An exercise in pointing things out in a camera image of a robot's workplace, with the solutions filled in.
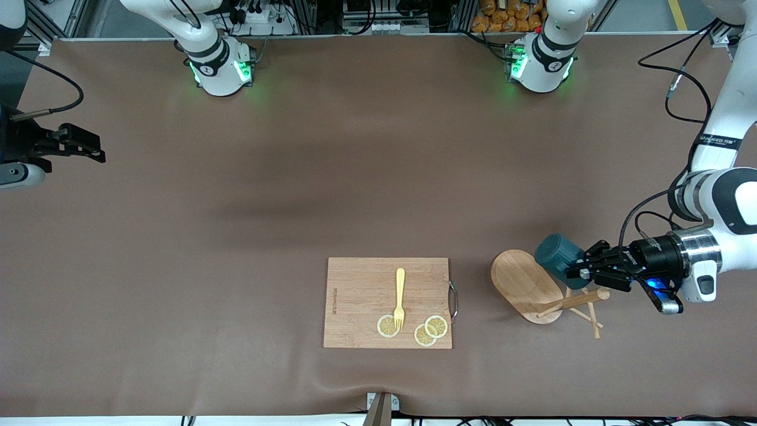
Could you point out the dark teal cup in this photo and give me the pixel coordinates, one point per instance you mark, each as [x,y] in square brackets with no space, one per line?
[556,254]

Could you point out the pile of orange items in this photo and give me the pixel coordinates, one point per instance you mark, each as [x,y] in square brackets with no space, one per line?
[502,18]

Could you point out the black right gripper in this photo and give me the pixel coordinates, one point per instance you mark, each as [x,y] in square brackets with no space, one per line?
[23,144]

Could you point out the wooden mug rack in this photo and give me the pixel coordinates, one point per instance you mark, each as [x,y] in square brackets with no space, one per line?
[520,284]

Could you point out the yellow plastic fork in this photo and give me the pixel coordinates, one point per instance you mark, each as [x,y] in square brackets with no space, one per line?
[400,287]

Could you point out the aluminium frame post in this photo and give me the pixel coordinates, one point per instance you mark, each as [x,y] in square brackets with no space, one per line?
[44,47]
[717,36]

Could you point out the white power strip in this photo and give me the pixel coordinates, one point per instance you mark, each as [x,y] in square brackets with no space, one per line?
[260,21]

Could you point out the bamboo cutting board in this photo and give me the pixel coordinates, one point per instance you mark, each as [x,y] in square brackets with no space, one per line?
[361,296]

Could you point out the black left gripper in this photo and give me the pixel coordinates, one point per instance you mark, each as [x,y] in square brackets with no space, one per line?
[655,255]

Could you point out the white terminal block device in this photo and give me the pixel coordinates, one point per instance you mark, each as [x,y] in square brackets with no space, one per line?
[384,26]

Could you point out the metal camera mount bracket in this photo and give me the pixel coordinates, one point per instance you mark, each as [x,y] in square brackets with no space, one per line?
[381,411]

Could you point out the lemon slice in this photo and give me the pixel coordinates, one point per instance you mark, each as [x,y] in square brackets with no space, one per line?
[422,338]
[437,326]
[383,326]

